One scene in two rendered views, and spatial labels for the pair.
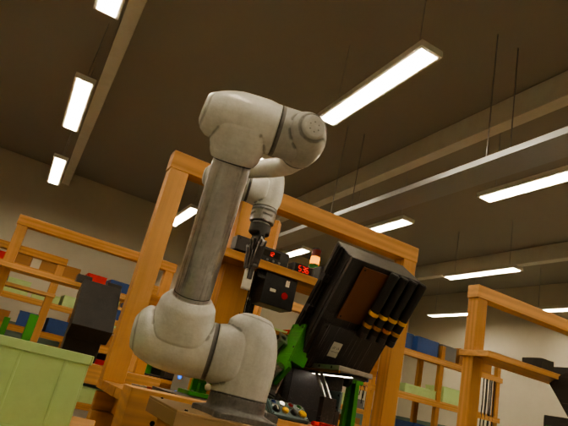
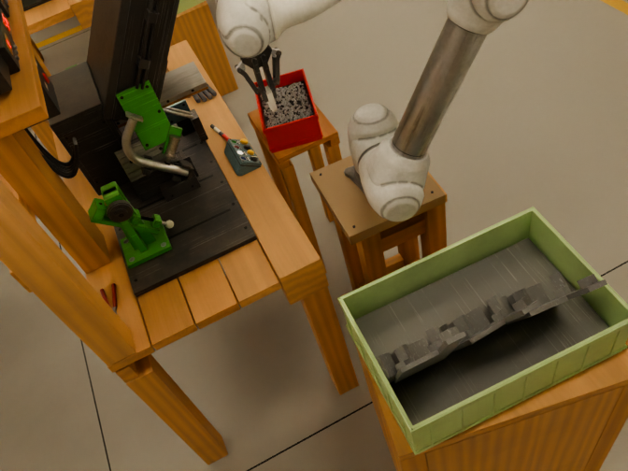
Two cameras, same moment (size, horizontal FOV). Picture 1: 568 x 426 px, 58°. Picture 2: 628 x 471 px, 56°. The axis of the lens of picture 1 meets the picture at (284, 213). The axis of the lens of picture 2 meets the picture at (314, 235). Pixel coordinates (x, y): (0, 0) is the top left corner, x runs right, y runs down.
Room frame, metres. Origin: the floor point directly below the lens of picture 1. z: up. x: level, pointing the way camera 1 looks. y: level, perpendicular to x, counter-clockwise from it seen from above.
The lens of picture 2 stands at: (1.46, 1.41, 2.30)
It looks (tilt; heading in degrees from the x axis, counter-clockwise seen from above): 49 degrees down; 282
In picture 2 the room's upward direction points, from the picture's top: 17 degrees counter-clockwise
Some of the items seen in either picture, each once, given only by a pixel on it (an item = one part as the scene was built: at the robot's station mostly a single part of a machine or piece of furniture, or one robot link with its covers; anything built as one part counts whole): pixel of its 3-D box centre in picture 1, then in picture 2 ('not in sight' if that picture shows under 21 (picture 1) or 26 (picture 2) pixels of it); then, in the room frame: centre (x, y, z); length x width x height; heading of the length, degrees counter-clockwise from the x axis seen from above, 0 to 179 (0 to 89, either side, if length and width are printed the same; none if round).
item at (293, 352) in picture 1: (296, 348); (144, 110); (2.22, -0.18, 1.17); 0.13 x 0.12 x 0.20; 113
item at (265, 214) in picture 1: (262, 216); not in sight; (1.74, 0.07, 1.54); 0.09 x 0.09 x 0.06
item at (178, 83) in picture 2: (329, 371); (150, 96); (2.25, -0.34, 1.11); 0.39 x 0.16 x 0.03; 23
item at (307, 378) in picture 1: (304, 379); (92, 129); (2.48, -0.27, 1.07); 0.30 x 0.18 x 0.34; 113
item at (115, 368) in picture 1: (282, 311); (4, 97); (2.58, -0.10, 1.36); 1.49 x 0.09 x 0.97; 113
